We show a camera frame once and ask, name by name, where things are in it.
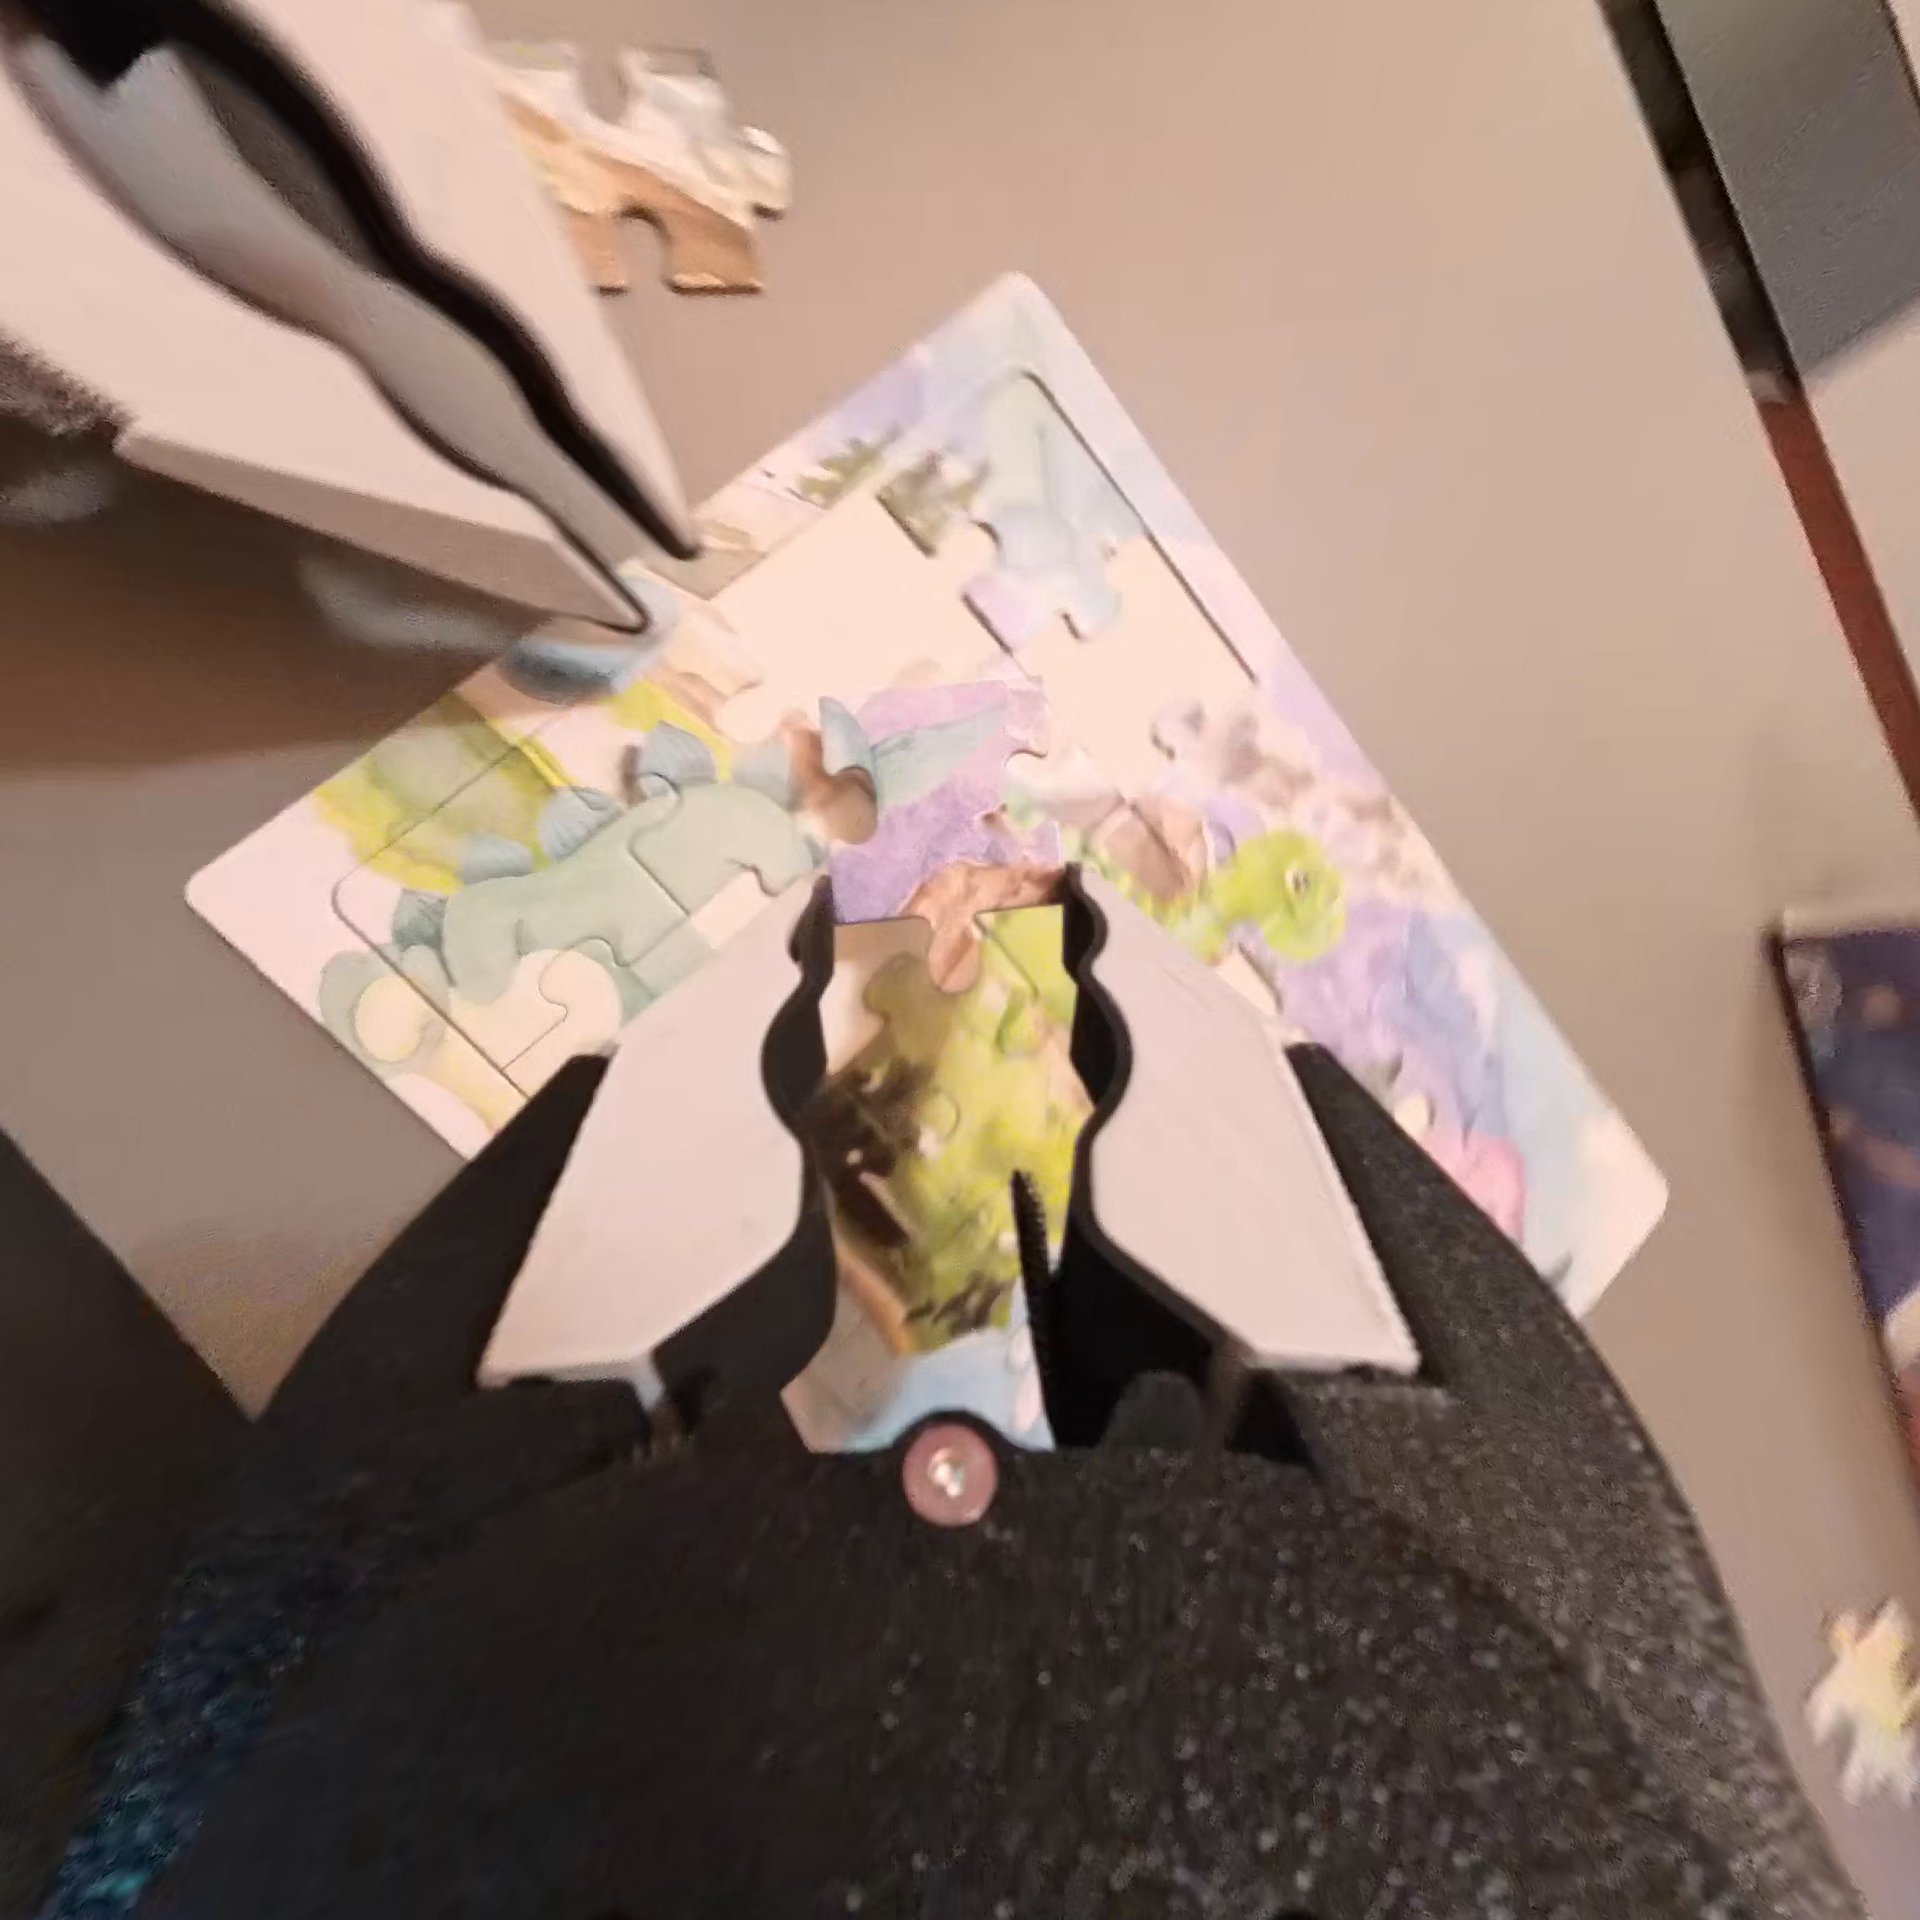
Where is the dinosaur puzzle tray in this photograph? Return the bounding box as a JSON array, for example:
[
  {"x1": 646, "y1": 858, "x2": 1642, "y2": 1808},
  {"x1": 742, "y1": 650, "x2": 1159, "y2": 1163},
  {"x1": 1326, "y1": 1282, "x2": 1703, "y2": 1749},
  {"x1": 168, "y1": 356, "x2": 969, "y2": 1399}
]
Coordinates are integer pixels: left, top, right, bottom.
[{"x1": 183, "y1": 271, "x2": 1672, "y2": 1322}]

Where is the brown grey puzzle piece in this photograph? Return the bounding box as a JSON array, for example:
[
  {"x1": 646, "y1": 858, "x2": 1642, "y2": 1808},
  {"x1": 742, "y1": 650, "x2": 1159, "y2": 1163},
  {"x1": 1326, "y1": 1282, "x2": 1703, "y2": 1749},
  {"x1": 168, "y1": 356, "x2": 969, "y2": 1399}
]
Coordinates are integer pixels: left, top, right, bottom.
[{"x1": 496, "y1": 45, "x2": 793, "y2": 298}]

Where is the colourful puzzle box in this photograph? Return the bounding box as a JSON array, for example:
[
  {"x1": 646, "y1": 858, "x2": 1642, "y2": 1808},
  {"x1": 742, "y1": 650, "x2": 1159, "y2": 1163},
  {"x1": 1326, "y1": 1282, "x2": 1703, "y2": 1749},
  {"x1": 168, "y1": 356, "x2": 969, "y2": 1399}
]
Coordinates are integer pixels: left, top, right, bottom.
[{"x1": 1769, "y1": 908, "x2": 1920, "y2": 1474}]

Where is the grey desk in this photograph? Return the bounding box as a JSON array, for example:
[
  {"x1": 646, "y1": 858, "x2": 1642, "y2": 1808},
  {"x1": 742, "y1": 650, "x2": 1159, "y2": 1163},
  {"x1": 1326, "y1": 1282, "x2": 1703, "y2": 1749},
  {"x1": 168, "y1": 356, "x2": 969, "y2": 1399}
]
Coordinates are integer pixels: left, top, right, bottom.
[{"x1": 0, "y1": 0, "x2": 1920, "y2": 1920}]

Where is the blue purple puzzle piece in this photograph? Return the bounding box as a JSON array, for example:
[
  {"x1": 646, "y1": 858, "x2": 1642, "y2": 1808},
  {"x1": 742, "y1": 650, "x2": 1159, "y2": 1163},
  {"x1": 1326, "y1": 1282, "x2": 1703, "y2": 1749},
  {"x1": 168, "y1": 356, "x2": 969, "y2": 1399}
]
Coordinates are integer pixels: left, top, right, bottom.
[{"x1": 1320, "y1": 901, "x2": 1504, "y2": 1145}]

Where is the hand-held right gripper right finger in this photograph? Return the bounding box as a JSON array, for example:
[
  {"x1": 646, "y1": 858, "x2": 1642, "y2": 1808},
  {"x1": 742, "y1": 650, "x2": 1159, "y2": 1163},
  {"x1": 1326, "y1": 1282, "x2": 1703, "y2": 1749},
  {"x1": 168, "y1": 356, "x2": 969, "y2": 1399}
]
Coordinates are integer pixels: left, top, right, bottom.
[{"x1": 1064, "y1": 867, "x2": 1425, "y2": 1378}]

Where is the pink dinosaur head puzzle piece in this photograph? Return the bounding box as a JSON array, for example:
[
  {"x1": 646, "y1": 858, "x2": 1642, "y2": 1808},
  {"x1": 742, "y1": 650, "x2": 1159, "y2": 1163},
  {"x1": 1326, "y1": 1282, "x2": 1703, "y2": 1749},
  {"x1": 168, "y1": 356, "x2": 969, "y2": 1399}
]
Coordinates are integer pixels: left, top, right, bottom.
[{"x1": 1422, "y1": 1112, "x2": 1536, "y2": 1251}]

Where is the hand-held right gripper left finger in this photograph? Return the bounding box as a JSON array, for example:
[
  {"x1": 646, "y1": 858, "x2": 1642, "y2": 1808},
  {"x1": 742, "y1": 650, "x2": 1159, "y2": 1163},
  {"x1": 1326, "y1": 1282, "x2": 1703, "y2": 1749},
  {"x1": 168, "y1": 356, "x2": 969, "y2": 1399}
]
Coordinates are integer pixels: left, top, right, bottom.
[{"x1": 480, "y1": 877, "x2": 837, "y2": 1391}]

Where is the pile of puzzle pieces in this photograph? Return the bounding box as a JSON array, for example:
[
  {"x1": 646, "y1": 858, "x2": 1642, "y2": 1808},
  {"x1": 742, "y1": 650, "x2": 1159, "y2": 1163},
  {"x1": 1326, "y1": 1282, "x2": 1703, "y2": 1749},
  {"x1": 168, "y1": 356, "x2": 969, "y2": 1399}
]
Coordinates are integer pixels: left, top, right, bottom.
[{"x1": 1803, "y1": 1602, "x2": 1920, "y2": 1805}]

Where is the green dinosaur head puzzle piece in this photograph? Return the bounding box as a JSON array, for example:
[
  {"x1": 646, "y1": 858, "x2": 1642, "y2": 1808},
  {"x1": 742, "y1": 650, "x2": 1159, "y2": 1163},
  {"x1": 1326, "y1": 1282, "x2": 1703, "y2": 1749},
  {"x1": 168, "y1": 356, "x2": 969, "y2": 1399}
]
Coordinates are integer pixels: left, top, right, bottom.
[{"x1": 1137, "y1": 704, "x2": 1357, "y2": 981}]

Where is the blue tree puzzle piece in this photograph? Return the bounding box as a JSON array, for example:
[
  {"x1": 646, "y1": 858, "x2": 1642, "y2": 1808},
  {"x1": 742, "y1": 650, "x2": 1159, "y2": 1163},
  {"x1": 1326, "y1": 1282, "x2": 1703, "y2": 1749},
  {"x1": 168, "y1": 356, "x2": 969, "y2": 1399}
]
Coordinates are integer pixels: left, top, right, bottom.
[{"x1": 879, "y1": 376, "x2": 1145, "y2": 650}]

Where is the purple beige puzzle piece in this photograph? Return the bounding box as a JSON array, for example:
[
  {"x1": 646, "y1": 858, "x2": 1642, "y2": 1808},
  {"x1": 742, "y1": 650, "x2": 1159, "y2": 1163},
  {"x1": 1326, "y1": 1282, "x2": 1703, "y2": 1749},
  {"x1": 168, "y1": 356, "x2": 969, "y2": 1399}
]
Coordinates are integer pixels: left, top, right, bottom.
[{"x1": 816, "y1": 681, "x2": 1059, "y2": 994}]

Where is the teal plant puzzle piece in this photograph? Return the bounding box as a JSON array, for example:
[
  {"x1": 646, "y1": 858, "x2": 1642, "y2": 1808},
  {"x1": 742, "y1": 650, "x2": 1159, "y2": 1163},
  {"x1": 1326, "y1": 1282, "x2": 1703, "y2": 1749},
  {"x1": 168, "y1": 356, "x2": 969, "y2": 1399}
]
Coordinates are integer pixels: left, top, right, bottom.
[{"x1": 335, "y1": 810, "x2": 666, "y2": 1025}]

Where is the pale yellow teal puzzle piece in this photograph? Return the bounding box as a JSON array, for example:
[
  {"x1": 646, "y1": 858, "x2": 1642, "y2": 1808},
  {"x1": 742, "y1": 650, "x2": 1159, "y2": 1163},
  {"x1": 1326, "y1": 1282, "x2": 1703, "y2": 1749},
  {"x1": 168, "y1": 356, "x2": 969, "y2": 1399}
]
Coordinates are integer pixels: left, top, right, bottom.
[{"x1": 600, "y1": 721, "x2": 837, "y2": 935}]

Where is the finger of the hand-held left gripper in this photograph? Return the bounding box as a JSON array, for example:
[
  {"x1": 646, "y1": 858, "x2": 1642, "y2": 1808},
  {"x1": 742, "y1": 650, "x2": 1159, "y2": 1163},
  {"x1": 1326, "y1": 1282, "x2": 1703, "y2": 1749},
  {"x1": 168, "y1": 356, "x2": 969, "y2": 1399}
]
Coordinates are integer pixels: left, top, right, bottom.
[
  {"x1": 222, "y1": 0, "x2": 702, "y2": 564},
  {"x1": 0, "y1": 31, "x2": 657, "y2": 633}
]

